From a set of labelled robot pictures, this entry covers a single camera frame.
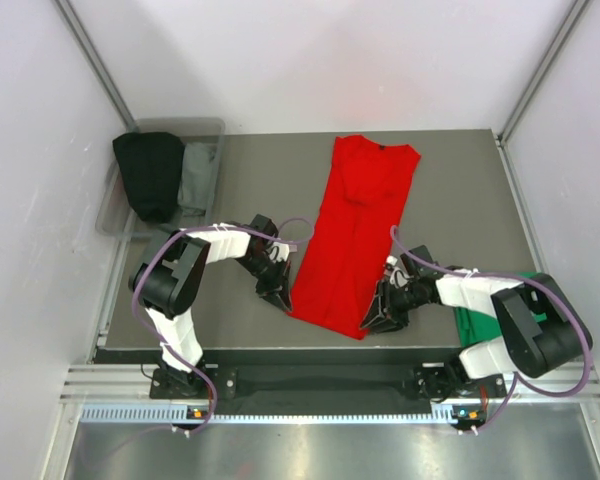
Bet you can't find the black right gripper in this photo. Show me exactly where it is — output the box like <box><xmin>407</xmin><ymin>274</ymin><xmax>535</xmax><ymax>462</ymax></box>
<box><xmin>360</xmin><ymin>278</ymin><xmax>425</xmax><ymax>334</ymax></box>

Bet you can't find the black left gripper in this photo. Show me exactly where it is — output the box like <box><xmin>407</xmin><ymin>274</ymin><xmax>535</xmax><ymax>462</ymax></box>
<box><xmin>236</xmin><ymin>252</ymin><xmax>291</xmax><ymax>313</ymax></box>

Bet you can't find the red t shirt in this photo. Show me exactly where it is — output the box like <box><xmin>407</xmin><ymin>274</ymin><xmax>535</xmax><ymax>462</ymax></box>
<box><xmin>289</xmin><ymin>135</ymin><xmax>421</xmax><ymax>340</ymax></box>

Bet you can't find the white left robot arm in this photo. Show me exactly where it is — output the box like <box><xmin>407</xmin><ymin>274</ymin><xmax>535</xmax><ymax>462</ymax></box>
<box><xmin>129</xmin><ymin>215</ymin><xmax>295</xmax><ymax>397</ymax></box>

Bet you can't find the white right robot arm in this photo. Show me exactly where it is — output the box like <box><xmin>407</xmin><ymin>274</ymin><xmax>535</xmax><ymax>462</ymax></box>
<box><xmin>361</xmin><ymin>245</ymin><xmax>593</xmax><ymax>396</ymax></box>

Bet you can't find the green folded t shirt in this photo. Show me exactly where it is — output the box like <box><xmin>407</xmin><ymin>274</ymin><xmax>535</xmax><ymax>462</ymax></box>
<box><xmin>443</xmin><ymin>269</ymin><xmax>527</xmax><ymax>347</ymax></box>

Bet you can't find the grey t shirt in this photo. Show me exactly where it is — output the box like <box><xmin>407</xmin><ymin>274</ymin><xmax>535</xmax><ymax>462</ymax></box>
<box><xmin>177</xmin><ymin>142</ymin><xmax>217</xmax><ymax>217</ymax></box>

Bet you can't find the black t shirt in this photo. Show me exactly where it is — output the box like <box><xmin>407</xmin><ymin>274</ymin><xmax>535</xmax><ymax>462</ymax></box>
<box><xmin>112</xmin><ymin>132</ymin><xmax>185</xmax><ymax>224</ymax></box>

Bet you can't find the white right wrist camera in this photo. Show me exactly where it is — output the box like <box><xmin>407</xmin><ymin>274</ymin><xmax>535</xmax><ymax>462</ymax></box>
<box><xmin>384</xmin><ymin>255</ymin><xmax>409</xmax><ymax>288</ymax></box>

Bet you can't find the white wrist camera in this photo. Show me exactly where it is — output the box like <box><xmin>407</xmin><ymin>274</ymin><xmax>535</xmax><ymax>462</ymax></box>
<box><xmin>384</xmin><ymin>255</ymin><xmax>409</xmax><ymax>288</ymax></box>
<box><xmin>265</xmin><ymin>238</ymin><xmax>298</xmax><ymax>262</ymax></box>

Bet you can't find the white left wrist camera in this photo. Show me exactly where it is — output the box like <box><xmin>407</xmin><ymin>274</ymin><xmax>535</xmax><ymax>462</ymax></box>
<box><xmin>265</xmin><ymin>238</ymin><xmax>298</xmax><ymax>262</ymax></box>

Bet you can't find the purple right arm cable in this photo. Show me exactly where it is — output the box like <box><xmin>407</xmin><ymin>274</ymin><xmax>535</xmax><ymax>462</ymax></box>
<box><xmin>389</xmin><ymin>224</ymin><xmax>593</xmax><ymax>435</ymax></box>

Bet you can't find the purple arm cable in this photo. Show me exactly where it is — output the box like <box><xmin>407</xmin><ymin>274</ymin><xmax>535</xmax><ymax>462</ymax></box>
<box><xmin>130</xmin><ymin>215</ymin><xmax>315</xmax><ymax>431</ymax></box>
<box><xmin>389</xmin><ymin>224</ymin><xmax>593</xmax><ymax>435</ymax></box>

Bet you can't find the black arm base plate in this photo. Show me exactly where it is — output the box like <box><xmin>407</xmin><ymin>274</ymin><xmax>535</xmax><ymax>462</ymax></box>
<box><xmin>149</xmin><ymin>347</ymin><xmax>509</xmax><ymax>402</ymax></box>

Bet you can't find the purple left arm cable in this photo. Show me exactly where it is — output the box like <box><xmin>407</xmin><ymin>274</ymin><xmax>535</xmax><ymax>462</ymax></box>
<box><xmin>130</xmin><ymin>215</ymin><xmax>315</xmax><ymax>431</ymax></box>

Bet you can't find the aluminium frame rail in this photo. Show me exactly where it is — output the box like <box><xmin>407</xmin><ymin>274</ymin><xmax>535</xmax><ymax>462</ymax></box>
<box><xmin>61</xmin><ymin>364</ymin><xmax>600</xmax><ymax>404</ymax></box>

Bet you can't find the slotted grey cable duct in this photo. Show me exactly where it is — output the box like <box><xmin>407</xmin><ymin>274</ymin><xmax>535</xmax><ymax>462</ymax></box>
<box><xmin>80</xmin><ymin>404</ymin><xmax>481</xmax><ymax>425</ymax></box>

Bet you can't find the right aluminium corner post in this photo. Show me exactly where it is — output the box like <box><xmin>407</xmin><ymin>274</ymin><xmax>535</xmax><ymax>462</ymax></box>
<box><xmin>496</xmin><ymin>0</ymin><xmax>592</xmax><ymax>148</ymax></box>

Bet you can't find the aluminium corner post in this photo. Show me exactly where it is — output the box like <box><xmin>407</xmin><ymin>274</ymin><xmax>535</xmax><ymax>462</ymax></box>
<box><xmin>51</xmin><ymin>0</ymin><xmax>137</xmax><ymax>131</ymax></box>
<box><xmin>496</xmin><ymin>0</ymin><xmax>592</xmax><ymax>148</ymax></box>

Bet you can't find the left aluminium corner post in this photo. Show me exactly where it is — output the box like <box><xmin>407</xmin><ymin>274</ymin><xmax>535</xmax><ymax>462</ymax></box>
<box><xmin>51</xmin><ymin>0</ymin><xmax>137</xmax><ymax>131</ymax></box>

